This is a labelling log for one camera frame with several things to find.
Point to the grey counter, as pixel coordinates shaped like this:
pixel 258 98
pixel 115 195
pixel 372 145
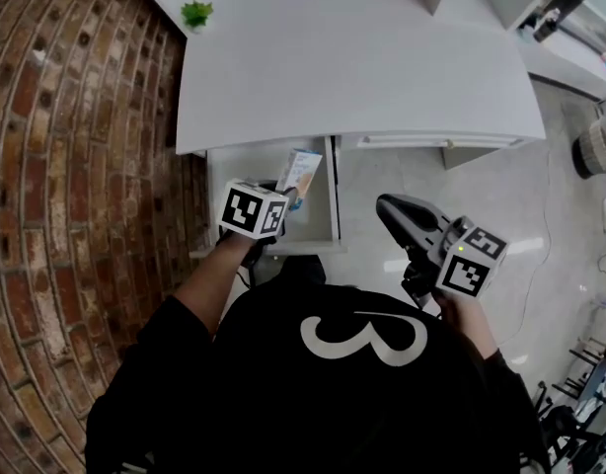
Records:
pixel 564 62

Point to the person's left forearm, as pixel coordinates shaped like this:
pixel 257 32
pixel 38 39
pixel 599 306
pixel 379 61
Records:
pixel 209 284

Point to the person in black shirt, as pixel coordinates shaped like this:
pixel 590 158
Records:
pixel 308 388

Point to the person's right forearm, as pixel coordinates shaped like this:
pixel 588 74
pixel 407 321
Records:
pixel 468 324

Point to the glass window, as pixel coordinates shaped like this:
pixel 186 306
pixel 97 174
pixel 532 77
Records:
pixel 599 18

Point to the woven basket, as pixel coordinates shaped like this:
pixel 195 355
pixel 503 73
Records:
pixel 596 148

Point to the white desk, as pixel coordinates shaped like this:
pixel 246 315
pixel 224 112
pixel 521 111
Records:
pixel 357 77

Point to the small green potted plant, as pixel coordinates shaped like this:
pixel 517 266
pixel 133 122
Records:
pixel 197 14

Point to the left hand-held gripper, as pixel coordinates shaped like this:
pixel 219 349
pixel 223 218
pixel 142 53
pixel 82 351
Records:
pixel 246 208

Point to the light blue product box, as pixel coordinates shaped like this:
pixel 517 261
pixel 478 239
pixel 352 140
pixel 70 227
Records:
pixel 300 171

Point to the dark bottle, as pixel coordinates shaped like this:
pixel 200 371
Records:
pixel 547 26

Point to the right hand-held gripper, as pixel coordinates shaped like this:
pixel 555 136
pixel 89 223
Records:
pixel 468 269

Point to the small white drawer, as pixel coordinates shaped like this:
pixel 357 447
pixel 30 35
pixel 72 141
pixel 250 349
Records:
pixel 313 225

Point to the black metal stand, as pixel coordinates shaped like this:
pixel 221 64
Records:
pixel 559 422

